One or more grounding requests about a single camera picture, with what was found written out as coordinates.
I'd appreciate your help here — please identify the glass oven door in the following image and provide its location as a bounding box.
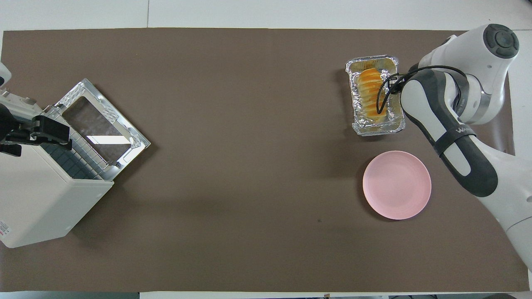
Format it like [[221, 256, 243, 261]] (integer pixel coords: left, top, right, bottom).
[[55, 78, 152, 174]]

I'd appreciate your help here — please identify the golden ridged bread loaf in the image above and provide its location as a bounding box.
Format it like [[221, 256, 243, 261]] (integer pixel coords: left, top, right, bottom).
[[358, 68, 389, 123]]

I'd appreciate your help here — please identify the metal oven rack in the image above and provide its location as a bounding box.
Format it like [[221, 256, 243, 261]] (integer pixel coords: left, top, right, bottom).
[[42, 105, 115, 181]]

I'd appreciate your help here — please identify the pink round plate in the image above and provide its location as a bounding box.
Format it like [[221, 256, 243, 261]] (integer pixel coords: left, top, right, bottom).
[[362, 150, 432, 221]]

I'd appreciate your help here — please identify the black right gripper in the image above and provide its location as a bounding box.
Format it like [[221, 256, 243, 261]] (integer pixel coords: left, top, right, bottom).
[[387, 73, 407, 94]]

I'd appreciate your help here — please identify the white toaster oven body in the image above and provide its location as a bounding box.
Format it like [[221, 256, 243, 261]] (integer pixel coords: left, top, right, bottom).
[[0, 91, 115, 249]]

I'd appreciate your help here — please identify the brown table mat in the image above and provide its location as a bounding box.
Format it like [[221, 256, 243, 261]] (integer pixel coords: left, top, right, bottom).
[[0, 28, 531, 293]]

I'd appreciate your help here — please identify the aluminium foil tray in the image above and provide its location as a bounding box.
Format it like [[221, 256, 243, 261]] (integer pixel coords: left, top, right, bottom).
[[345, 54, 406, 137]]

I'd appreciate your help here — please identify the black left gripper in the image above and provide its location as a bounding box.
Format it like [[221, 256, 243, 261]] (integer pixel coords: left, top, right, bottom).
[[0, 103, 72, 157]]

